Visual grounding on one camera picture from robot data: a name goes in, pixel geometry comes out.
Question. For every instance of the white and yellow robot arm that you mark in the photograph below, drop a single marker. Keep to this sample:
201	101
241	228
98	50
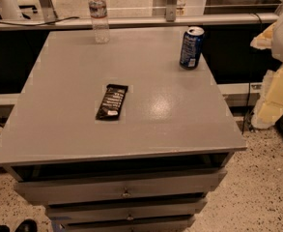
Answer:
269	107

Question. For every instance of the blue pepsi can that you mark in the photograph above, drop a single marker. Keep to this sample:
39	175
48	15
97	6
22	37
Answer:
191	47

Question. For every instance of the black snack bar wrapper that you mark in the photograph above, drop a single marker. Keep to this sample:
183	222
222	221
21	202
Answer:
112	102

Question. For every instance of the grey drawer cabinet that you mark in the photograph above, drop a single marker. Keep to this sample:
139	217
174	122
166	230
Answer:
118	137

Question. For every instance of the top grey drawer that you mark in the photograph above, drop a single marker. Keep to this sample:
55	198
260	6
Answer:
71	191

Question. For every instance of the grey drawer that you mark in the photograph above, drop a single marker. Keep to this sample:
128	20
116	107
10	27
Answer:
128	210
149	224
71	191

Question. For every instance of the clear plastic water bottle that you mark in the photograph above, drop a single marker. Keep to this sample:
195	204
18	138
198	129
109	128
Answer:
99	17

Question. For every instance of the bottom grey drawer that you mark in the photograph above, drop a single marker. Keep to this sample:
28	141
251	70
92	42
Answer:
149	224

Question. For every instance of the middle grey drawer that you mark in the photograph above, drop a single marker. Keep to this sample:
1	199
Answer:
128	210

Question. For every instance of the grey metal rail frame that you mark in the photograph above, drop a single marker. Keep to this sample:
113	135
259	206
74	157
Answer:
138	22

